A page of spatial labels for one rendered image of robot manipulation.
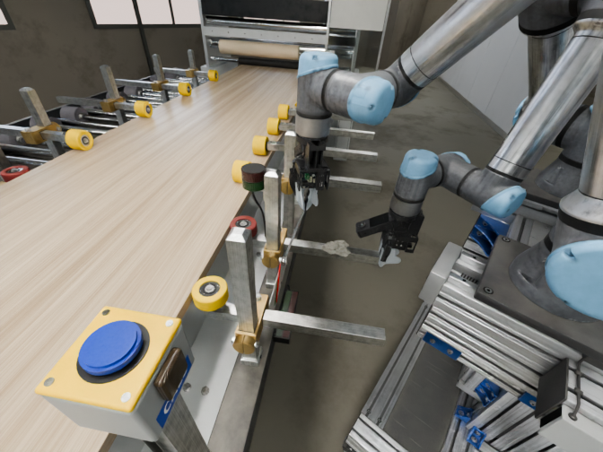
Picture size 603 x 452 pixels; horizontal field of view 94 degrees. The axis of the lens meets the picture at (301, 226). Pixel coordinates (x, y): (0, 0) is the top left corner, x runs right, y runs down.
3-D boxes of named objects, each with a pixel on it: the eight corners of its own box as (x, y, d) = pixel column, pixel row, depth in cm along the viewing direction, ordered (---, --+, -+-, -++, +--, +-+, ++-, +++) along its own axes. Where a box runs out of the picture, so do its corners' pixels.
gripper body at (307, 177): (297, 194, 65) (300, 143, 58) (291, 176, 72) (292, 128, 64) (328, 192, 66) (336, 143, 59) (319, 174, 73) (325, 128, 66)
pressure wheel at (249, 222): (261, 243, 94) (259, 215, 87) (254, 260, 88) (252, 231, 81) (238, 240, 95) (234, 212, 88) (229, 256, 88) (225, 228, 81)
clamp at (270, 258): (287, 239, 93) (287, 228, 89) (278, 270, 82) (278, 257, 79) (270, 238, 93) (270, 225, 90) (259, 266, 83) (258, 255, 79)
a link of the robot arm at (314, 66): (323, 58, 48) (289, 51, 52) (318, 123, 55) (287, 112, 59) (351, 55, 52) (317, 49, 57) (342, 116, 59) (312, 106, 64)
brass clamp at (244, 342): (271, 307, 74) (271, 295, 71) (257, 356, 64) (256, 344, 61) (248, 303, 75) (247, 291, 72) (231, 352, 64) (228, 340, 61)
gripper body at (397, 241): (412, 256, 77) (426, 221, 70) (380, 251, 78) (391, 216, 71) (408, 238, 83) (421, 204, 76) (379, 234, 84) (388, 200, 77)
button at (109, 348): (156, 334, 23) (151, 323, 22) (125, 386, 20) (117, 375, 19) (110, 326, 23) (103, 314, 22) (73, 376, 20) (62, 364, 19)
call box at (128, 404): (197, 361, 28) (181, 317, 24) (160, 447, 23) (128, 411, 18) (132, 350, 29) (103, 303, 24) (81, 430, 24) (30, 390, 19)
